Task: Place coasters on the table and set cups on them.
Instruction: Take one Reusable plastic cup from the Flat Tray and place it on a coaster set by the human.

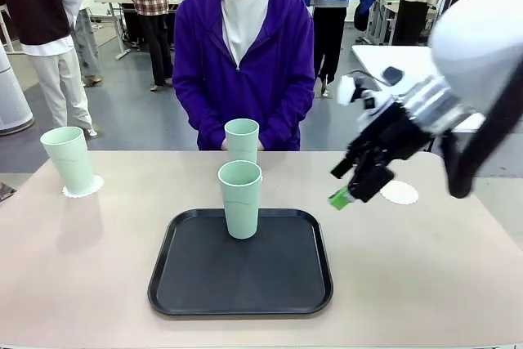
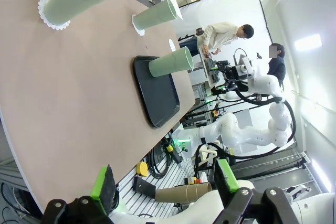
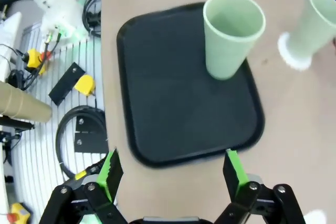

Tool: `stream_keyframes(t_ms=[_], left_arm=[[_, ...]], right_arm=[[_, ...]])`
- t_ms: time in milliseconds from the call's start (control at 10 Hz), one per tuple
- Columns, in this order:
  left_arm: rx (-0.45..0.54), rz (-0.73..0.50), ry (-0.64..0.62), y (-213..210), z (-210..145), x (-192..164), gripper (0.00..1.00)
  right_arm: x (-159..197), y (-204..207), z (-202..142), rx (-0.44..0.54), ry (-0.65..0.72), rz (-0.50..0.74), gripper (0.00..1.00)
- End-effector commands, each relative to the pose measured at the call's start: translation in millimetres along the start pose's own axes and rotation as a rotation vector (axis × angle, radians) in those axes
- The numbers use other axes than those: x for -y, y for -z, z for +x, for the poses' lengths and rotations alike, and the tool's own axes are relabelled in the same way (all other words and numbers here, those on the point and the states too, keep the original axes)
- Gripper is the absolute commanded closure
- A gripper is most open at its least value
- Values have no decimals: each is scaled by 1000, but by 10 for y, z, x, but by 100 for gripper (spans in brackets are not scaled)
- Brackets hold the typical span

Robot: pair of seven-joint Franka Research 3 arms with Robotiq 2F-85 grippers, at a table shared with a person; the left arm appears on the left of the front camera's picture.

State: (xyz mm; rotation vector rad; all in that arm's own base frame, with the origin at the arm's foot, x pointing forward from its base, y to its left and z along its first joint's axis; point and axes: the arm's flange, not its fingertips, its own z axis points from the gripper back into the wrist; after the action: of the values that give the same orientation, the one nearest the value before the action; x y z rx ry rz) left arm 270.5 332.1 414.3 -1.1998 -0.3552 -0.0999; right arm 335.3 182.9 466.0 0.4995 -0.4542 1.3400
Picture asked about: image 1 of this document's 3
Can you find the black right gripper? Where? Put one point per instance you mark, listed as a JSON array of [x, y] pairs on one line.
[[388, 136]]

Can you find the pale green cup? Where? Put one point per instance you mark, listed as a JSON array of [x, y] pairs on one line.
[[240, 214], [69, 161], [242, 144]]

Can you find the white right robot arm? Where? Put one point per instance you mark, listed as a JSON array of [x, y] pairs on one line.
[[478, 38]]

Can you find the person's left hand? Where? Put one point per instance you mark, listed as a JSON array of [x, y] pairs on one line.
[[260, 145]]

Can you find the person's right hand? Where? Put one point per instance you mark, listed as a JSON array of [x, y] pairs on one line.
[[223, 145]]

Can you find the white table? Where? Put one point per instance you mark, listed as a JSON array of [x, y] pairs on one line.
[[376, 59]]

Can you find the black plastic tray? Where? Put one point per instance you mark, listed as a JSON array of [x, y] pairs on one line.
[[245, 283]]

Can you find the person in purple hoodie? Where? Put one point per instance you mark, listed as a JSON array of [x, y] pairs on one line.
[[204, 59]]

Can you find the black tripod pole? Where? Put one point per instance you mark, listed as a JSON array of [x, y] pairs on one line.
[[447, 1]]

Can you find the person in grey trousers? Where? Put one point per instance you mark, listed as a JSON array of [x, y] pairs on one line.
[[86, 38]]

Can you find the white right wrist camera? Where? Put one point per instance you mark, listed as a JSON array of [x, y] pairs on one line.
[[346, 90]]

